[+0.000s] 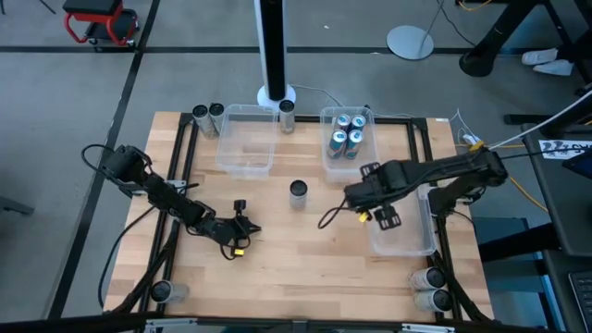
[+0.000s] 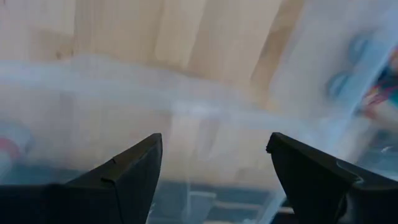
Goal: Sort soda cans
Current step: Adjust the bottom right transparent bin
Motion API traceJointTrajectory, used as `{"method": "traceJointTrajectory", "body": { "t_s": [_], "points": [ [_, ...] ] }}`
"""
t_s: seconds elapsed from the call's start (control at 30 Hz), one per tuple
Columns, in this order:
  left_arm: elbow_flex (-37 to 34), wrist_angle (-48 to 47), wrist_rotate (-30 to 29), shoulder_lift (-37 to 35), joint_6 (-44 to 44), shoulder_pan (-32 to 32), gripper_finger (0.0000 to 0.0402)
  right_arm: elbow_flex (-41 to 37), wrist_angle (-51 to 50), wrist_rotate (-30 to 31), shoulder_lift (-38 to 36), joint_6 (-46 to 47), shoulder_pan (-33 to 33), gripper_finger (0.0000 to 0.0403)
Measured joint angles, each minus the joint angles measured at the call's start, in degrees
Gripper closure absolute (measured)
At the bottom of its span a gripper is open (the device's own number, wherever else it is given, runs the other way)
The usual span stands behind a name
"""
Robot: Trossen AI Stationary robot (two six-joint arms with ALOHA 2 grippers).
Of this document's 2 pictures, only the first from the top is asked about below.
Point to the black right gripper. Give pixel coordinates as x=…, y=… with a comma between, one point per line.
x=374, y=189

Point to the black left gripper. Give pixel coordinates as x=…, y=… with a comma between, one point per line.
x=222, y=229

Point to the clear plastic storage bin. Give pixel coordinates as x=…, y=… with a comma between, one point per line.
x=245, y=148
x=407, y=240
x=337, y=171

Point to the white Celsius Peach Vibe can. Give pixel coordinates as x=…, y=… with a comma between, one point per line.
x=298, y=192
x=427, y=279
x=163, y=291

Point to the blue silver Red Bull can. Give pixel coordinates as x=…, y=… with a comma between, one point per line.
x=353, y=141
x=343, y=121
x=336, y=141
x=358, y=122

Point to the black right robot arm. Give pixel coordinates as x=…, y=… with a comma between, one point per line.
x=444, y=168

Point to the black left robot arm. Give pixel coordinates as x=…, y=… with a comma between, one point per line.
x=166, y=196

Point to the black desk crossbar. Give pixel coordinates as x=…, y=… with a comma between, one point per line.
x=518, y=242

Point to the grey round floor stand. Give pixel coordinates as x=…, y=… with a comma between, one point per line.
x=409, y=42

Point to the black desk leg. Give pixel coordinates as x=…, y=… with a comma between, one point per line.
x=481, y=60

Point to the white handwritten paper note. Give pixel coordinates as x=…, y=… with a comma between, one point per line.
x=562, y=149

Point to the black side desk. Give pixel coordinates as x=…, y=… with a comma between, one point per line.
x=569, y=217

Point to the blue desk leg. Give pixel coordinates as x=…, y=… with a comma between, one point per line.
x=552, y=296

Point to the dark tablet screen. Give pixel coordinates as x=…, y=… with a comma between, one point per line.
x=582, y=165

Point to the person's foot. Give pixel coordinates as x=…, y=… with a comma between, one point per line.
x=538, y=57
x=552, y=68

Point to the black keyboard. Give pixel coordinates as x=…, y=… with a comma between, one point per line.
x=583, y=296

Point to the black floor stand foot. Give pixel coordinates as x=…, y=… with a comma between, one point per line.
x=14, y=206

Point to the red black rolling stool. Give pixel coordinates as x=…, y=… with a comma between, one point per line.
x=99, y=7

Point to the silver mounting bracket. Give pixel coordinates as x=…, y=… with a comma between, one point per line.
x=176, y=184
x=423, y=189

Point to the black aluminium table frame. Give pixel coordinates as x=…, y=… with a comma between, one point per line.
x=307, y=119

